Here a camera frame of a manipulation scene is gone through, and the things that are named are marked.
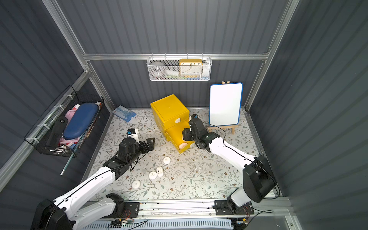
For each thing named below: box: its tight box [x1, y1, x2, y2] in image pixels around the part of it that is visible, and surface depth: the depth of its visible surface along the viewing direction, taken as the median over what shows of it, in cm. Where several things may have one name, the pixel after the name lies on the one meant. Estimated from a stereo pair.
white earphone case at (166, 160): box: [162, 156, 172, 165], surface depth 92 cm
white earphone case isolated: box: [131, 180, 141, 189], surface depth 82 cm
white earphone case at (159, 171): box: [156, 166, 164, 178], surface depth 86 cm
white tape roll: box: [149, 60, 166, 78], surface depth 89 cm
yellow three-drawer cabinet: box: [150, 93, 195, 154], surface depth 93 cm
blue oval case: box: [63, 102, 100, 140], surface depth 69 cm
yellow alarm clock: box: [179, 58, 204, 79], surface depth 91 cm
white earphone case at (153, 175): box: [148, 171, 158, 180], surface depth 86 cm
